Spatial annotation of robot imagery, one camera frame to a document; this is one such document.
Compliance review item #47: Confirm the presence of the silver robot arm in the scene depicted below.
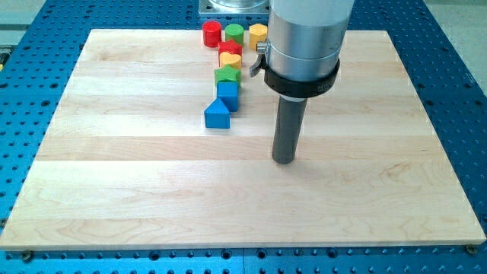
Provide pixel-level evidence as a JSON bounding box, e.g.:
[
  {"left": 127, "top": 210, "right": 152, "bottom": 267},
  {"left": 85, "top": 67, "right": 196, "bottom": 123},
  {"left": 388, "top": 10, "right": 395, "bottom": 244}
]
[{"left": 266, "top": 0, "right": 354, "bottom": 81}]

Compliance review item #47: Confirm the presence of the blue triangle block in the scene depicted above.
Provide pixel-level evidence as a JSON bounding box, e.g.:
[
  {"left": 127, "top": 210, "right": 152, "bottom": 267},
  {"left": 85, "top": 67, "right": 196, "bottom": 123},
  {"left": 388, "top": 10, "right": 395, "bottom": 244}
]
[{"left": 204, "top": 98, "right": 231, "bottom": 129}]

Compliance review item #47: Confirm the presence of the green star block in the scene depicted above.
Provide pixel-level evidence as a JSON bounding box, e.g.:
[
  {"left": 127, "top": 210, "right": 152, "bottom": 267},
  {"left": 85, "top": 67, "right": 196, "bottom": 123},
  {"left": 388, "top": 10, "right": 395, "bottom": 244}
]
[{"left": 214, "top": 65, "right": 241, "bottom": 86}]

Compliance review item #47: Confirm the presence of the red star block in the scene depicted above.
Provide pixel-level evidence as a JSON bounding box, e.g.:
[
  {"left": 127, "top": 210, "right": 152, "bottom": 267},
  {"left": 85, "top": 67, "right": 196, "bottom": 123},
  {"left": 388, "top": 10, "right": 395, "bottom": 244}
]
[{"left": 218, "top": 39, "right": 243, "bottom": 56}]

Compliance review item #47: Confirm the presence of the blue cube block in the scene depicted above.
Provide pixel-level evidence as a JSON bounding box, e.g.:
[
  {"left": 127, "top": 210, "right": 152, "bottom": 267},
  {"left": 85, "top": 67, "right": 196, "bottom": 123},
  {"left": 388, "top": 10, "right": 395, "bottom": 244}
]
[{"left": 217, "top": 81, "right": 239, "bottom": 112}]

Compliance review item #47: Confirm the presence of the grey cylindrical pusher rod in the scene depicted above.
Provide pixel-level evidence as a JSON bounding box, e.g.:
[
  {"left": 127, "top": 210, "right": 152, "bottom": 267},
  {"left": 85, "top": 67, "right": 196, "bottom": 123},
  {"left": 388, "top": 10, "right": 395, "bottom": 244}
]
[{"left": 272, "top": 95, "right": 307, "bottom": 164}]

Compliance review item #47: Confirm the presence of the yellow heart block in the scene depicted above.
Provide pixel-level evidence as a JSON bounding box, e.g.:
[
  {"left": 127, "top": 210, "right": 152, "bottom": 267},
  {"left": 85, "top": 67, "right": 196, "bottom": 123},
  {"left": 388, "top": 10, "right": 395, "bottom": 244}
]
[{"left": 219, "top": 52, "right": 242, "bottom": 69}]

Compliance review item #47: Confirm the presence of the yellow hexagon block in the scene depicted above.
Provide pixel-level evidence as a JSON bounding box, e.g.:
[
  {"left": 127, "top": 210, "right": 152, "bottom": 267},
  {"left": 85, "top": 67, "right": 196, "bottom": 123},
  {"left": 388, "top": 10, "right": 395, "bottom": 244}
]
[{"left": 249, "top": 24, "right": 268, "bottom": 50}]

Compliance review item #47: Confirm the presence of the green cylinder block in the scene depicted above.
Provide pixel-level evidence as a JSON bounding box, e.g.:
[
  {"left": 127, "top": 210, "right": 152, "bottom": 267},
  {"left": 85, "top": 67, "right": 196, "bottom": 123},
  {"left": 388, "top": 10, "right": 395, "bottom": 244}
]
[{"left": 224, "top": 24, "right": 244, "bottom": 46}]

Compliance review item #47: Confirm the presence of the red cylinder block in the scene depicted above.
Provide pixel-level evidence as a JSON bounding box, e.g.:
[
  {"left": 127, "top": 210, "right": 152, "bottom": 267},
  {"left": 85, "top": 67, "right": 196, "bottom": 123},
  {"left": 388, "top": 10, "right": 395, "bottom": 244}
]
[{"left": 202, "top": 21, "right": 221, "bottom": 48}]

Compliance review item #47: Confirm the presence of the light wooden board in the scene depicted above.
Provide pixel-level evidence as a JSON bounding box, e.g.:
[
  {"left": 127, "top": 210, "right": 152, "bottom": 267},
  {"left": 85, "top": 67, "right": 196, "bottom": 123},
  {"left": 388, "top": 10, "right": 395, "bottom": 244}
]
[{"left": 1, "top": 29, "right": 485, "bottom": 250}]

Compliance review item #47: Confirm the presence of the brass board stop left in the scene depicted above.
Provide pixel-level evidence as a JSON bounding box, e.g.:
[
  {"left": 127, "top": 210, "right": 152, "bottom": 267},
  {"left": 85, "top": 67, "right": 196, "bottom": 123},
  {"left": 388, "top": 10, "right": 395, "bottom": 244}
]
[{"left": 20, "top": 250, "right": 33, "bottom": 263}]

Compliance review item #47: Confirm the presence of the brass board stop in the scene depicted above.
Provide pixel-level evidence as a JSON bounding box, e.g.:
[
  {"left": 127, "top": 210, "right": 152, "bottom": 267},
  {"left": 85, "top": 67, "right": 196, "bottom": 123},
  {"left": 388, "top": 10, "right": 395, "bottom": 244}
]
[
  {"left": 465, "top": 244, "right": 478, "bottom": 255},
  {"left": 20, "top": 250, "right": 33, "bottom": 263}
]

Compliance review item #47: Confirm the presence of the brass board stop right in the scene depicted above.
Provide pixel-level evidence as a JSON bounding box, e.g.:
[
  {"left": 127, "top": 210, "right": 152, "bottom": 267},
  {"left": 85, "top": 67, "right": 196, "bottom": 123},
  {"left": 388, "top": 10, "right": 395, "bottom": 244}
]
[{"left": 465, "top": 244, "right": 478, "bottom": 255}]

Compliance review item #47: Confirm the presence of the black clamp ring with lever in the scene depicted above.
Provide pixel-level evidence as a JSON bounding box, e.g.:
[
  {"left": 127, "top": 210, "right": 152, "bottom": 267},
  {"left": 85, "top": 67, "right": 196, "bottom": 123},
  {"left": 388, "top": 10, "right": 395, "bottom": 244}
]
[{"left": 249, "top": 40, "right": 341, "bottom": 100}]

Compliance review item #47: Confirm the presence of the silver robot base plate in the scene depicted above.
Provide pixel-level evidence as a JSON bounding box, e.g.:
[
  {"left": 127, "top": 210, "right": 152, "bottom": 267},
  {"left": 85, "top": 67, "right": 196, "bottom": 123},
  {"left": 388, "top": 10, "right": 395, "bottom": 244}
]
[{"left": 197, "top": 0, "right": 269, "bottom": 15}]

